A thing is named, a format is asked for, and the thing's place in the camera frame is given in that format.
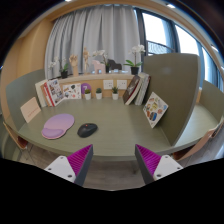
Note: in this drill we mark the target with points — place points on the white wall socket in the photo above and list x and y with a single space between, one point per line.
122 84
108 84

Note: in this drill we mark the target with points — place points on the pale pink card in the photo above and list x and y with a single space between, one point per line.
30 110

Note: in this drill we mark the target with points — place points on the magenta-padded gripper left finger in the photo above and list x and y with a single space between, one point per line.
71 166

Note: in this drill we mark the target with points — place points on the wooden mannequin figure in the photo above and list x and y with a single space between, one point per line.
86 58

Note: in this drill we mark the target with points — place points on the wooden chair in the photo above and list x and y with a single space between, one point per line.
200 145
20 141

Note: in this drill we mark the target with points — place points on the red-spined photo book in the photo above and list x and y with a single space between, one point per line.
55 91

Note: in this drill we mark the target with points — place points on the pink wooden horse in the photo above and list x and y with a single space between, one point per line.
99 67

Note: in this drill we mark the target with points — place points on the dark wooden horse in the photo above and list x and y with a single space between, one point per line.
115 65

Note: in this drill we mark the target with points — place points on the white book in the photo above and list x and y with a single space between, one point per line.
39 93

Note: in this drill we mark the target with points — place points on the illustrated food sticker card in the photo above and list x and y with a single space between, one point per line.
155 110

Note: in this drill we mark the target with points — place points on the large glass window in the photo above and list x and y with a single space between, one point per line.
156 30

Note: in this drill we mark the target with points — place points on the small plant in white pot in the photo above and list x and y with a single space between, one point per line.
99 95
115 96
87 96

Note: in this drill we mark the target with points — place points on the purple mouse pad with wrist rest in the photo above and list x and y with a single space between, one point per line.
57 125

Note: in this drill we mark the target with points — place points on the white sticker picture card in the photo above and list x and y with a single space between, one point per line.
71 91

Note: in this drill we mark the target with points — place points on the wooden hand model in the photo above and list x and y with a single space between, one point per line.
74 63

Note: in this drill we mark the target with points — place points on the white orchid in black pot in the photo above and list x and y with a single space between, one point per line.
134 70
64 74

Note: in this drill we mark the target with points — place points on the black computer mouse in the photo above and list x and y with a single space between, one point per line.
87 130

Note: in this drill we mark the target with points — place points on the round purple number sign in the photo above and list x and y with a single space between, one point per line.
85 86

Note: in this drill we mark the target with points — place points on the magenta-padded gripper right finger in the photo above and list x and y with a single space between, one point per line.
156 165

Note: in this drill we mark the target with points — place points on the grey-green desk divider panel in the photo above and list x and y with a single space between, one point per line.
173 90
20 90
213 100

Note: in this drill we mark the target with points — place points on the dark cover book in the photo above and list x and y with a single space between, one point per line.
131 90

